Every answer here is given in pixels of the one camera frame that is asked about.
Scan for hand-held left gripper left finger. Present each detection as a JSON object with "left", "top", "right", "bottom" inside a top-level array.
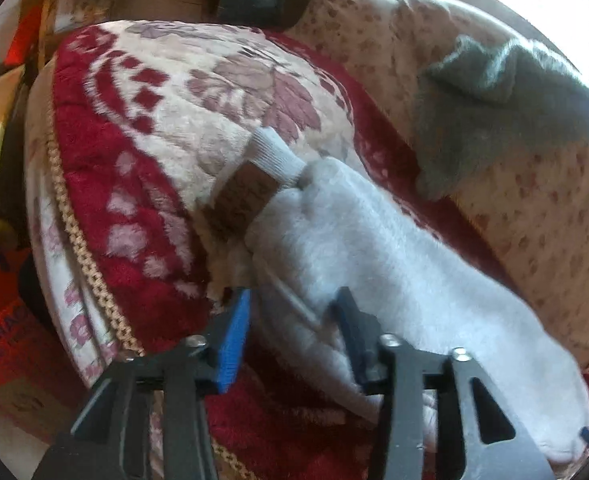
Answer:
[{"left": 32, "top": 287, "right": 252, "bottom": 480}]

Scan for beige floral quilt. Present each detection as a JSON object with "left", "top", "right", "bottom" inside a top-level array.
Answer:
[{"left": 284, "top": 0, "right": 589, "bottom": 361}]

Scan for bright window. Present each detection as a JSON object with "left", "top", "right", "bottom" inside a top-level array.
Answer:
[{"left": 415, "top": 0, "right": 589, "bottom": 91}]

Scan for red cardboard box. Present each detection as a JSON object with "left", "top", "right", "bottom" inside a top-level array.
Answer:
[{"left": 0, "top": 247, "right": 75, "bottom": 441}]

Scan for orange cloth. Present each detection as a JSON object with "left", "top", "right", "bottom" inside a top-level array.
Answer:
[{"left": 4, "top": 5, "right": 45, "bottom": 68}]

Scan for grey fleece towel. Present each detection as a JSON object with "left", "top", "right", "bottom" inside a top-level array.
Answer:
[{"left": 412, "top": 35, "right": 589, "bottom": 201}]

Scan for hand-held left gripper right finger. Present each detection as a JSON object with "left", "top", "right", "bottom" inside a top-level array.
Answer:
[{"left": 329, "top": 287, "right": 555, "bottom": 480}]

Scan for red floral plush blanket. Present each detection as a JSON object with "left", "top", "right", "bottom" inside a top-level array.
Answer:
[{"left": 24, "top": 20, "right": 589, "bottom": 480}]

